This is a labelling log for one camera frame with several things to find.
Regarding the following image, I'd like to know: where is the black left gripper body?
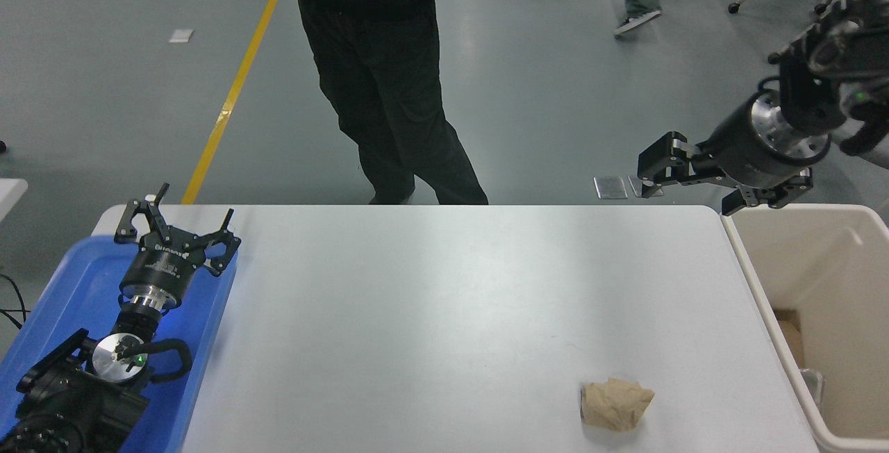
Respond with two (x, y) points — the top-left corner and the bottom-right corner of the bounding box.
(121, 226), (209, 301)

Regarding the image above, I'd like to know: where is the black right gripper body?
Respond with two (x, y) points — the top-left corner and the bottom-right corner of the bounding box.
(698, 100), (813, 193)

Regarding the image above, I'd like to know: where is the silver foil tray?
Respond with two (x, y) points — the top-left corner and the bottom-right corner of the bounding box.
(799, 368), (826, 409)

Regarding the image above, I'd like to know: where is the metal floor outlet cover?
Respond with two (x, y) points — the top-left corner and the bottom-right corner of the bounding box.
(629, 175), (665, 199)
(595, 176), (629, 200)

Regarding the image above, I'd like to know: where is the large pale bin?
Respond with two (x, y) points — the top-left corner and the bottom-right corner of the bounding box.
(720, 204), (889, 453)

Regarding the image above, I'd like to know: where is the blue plastic tray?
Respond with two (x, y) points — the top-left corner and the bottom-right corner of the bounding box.
(0, 234), (239, 453)

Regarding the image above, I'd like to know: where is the small white side table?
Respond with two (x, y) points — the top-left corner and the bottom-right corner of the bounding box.
(0, 177), (30, 221)

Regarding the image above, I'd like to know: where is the yellow floor tape line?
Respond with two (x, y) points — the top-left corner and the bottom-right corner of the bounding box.
(182, 0), (288, 204)

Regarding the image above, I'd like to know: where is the crumpled tan paper ball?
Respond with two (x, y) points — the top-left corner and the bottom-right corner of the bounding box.
(581, 377), (656, 433)

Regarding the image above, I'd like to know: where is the black cable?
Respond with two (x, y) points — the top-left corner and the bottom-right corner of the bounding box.
(0, 274), (30, 332)

